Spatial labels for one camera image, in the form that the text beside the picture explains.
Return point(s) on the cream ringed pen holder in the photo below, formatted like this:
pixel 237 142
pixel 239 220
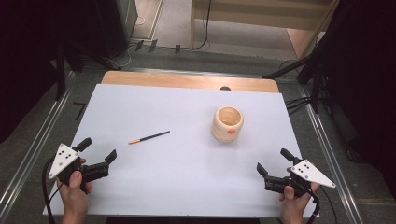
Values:
pixel 222 132

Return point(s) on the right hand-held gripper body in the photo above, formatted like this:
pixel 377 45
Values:
pixel 311 174

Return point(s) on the dark curtain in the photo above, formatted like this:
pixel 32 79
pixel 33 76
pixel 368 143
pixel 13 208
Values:
pixel 25 46
pixel 364 77

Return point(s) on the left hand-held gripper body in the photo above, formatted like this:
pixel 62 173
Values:
pixel 63 158

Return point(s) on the black metal stand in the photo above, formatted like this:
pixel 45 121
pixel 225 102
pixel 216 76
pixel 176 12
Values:
pixel 315 84
pixel 60 74

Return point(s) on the dark pencil with orange end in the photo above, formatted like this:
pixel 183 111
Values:
pixel 149 137

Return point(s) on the dark table grommet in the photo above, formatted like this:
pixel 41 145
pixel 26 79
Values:
pixel 225 88

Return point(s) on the dark power strip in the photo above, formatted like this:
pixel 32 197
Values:
pixel 153 45
pixel 139 45

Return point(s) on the white table board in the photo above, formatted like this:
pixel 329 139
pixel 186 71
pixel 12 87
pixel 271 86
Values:
pixel 180 174

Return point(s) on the metal floor rail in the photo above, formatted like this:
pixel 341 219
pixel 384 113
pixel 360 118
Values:
pixel 34 149
pixel 333 161

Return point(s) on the small dark floor plug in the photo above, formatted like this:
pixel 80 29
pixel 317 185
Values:
pixel 177 48

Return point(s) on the person's left hand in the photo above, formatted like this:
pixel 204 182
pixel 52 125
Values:
pixel 74 199

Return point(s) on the person's right hand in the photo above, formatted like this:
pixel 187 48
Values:
pixel 294 208

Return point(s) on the beige wooden furniture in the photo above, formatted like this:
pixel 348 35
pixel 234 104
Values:
pixel 258 14

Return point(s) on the dark grey cabinet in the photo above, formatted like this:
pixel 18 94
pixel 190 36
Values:
pixel 115 25

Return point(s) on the wooden table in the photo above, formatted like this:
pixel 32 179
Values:
pixel 174 80

